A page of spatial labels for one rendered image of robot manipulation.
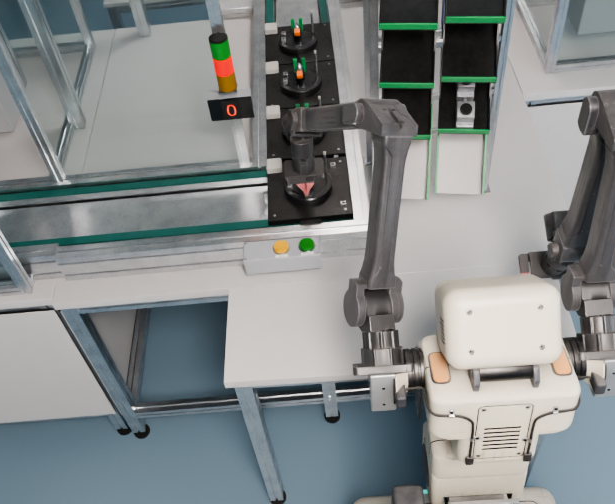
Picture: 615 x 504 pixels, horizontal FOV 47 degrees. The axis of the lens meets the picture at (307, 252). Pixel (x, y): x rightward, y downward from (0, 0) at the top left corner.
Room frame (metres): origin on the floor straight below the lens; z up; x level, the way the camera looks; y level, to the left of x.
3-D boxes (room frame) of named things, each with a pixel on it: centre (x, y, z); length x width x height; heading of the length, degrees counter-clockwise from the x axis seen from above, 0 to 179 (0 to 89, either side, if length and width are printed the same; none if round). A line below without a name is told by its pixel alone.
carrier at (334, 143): (1.74, -0.04, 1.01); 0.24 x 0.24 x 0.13; 87
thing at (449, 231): (1.93, -0.05, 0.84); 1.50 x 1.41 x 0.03; 87
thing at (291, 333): (1.26, -0.22, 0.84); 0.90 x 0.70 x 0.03; 86
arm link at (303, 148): (1.38, -0.02, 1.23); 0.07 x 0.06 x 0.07; 10
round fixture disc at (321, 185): (1.49, -0.03, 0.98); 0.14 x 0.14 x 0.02
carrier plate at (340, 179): (1.49, -0.03, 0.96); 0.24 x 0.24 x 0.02; 87
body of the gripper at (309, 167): (1.38, -0.02, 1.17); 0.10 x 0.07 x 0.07; 87
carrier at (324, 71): (1.99, -0.05, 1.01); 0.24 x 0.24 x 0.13; 87
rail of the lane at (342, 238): (1.35, 0.25, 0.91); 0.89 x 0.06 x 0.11; 87
